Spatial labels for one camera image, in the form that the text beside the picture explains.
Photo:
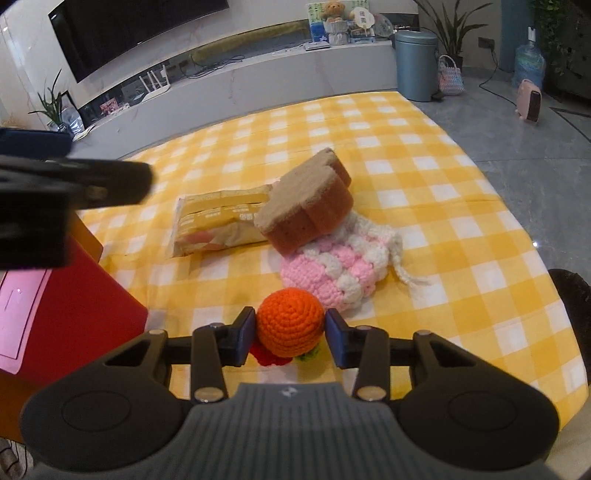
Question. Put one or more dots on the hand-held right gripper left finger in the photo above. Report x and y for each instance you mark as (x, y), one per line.
(244, 337)

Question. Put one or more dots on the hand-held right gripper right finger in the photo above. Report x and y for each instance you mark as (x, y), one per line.
(339, 339)

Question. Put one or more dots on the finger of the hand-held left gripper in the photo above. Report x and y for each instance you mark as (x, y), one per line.
(120, 182)
(37, 143)

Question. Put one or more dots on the orange crochet ball toy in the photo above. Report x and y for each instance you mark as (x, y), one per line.
(288, 321)

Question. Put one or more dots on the orange cardboard box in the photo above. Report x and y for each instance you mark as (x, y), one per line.
(18, 406)

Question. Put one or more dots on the green plant in glass vase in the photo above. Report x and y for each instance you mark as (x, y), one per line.
(53, 108)

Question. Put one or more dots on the loose paper sheets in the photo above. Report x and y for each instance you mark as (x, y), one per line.
(83, 131)

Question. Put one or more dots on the pink white crochet pouch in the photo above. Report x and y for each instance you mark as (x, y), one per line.
(332, 272)

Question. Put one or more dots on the pink photo card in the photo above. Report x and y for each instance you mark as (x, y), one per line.
(111, 107)

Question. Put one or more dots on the red flat box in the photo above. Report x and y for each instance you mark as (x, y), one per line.
(78, 300)

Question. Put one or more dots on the yellow tissue packet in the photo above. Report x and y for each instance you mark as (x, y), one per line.
(207, 221)

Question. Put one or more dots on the white router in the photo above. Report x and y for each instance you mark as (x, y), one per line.
(154, 92)

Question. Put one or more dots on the brown toast-shaped sponge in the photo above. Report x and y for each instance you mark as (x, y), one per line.
(304, 207)

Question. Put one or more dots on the black television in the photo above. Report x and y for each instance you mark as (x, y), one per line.
(129, 32)

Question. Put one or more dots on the yellow checked mat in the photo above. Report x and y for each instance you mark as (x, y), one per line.
(438, 221)

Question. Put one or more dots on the white marble TV cabinet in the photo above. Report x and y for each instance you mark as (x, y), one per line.
(277, 83)

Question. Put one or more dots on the olive long cushion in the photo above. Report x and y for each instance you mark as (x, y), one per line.
(249, 41)

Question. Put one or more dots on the dark round object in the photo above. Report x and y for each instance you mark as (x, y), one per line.
(572, 304)

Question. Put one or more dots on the flat white book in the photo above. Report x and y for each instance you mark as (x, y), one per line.
(317, 45)

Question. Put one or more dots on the green picture card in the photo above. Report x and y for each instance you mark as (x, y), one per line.
(315, 21)

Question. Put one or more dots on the teddy bear bouquet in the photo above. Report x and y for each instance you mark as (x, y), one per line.
(334, 23)

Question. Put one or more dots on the grey pedal trash bin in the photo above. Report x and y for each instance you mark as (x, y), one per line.
(415, 69)

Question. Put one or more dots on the pastel woven bag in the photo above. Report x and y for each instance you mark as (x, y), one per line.
(450, 78)

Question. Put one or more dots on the pink space heater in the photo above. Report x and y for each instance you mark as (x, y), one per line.
(528, 101)

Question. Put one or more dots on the tall leafy floor plant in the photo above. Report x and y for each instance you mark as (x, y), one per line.
(450, 27)

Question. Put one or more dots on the blue water bottle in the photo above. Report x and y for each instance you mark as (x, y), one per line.
(528, 62)

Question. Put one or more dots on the hanging vine plant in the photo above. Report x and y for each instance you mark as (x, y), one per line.
(561, 32)

